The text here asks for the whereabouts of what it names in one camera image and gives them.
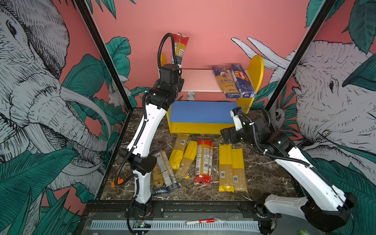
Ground yellow pasta pack outer right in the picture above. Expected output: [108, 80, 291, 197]
[232, 148, 248, 192]

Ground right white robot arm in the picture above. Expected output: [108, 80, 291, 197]
[220, 107, 356, 232]

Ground red spaghetti pack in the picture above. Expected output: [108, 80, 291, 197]
[194, 139, 214, 185]
[171, 33, 190, 68]

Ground orange plastic block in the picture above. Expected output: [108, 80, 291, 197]
[111, 178, 124, 188]

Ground yellow pasta pack inner right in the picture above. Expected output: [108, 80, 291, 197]
[218, 144, 234, 193]

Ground clear blue-end spaghetti pack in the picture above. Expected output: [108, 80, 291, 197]
[152, 150, 181, 196]

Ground perforated metal rail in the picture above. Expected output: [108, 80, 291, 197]
[89, 220, 260, 232]

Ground black front frame beam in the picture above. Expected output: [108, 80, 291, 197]
[83, 200, 287, 220]

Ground dark-blue-top Arbella spaghetti pack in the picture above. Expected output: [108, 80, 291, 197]
[211, 66, 240, 99]

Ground left black corner post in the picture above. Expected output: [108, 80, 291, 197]
[74, 0, 133, 111]

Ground middle yellow pasta pack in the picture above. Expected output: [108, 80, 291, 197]
[175, 141, 197, 179]

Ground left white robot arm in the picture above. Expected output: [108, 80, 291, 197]
[114, 64, 184, 217]

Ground right black corner post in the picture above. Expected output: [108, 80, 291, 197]
[265, 0, 336, 111]

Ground blue Barilla spaghetti pack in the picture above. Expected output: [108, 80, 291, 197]
[230, 64, 256, 99]

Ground black corner post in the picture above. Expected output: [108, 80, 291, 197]
[265, 0, 336, 111]
[74, 0, 133, 111]

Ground red white marker pen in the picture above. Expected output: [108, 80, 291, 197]
[185, 218, 215, 226]

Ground small green circuit board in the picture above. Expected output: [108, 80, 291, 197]
[134, 221, 151, 229]

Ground upper-left yellow pasta pack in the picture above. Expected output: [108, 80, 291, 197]
[169, 134, 190, 170]

